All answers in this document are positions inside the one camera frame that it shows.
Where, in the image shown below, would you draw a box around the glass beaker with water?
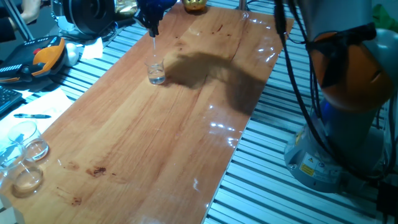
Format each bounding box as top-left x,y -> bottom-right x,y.
144,54 -> 166,85

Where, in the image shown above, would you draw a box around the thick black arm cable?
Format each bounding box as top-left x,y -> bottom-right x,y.
273,0 -> 386,184

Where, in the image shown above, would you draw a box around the clear glass stirring rod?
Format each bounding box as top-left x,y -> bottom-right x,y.
150,36 -> 158,74

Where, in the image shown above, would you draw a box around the orange and black teach pendant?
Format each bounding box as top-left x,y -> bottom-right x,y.
0,35 -> 67,84

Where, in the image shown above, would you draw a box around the grey metal tripod leg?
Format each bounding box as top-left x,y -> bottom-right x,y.
2,0 -> 34,42

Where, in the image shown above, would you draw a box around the gold foil bag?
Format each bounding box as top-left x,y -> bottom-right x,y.
114,0 -> 138,18

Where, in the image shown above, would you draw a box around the person forearm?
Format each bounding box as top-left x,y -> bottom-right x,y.
0,15 -> 21,44

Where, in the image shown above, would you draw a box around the black pen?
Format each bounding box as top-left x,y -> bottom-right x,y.
13,113 -> 52,119

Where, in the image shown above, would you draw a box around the white rounded plastic object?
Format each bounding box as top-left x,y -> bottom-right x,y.
64,42 -> 80,67

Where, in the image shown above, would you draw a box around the empty glass beaker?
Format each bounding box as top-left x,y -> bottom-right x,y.
7,120 -> 50,162
0,142 -> 44,195

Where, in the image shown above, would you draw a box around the white tissue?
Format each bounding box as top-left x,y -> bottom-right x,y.
81,37 -> 104,60

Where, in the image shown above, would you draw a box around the person hand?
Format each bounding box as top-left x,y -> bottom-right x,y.
19,0 -> 43,25

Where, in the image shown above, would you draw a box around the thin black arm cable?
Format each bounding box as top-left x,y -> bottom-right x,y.
309,58 -> 396,184

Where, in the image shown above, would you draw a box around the white paper sheets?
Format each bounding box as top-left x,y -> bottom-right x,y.
0,88 -> 74,150

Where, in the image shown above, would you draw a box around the gold piggy bank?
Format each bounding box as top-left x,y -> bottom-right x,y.
182,0 -> 208,12

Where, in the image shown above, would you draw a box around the glossy wooden board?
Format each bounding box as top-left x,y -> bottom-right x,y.
0,2 -> 295,224

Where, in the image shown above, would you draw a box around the black computer keyboard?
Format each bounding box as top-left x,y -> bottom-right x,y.
0,86 -> 23,115

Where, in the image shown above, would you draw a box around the black filament spool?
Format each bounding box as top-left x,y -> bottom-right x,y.
63,0 -> 116,35

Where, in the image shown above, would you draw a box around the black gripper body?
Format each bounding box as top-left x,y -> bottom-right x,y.
136,0 -> 165,26

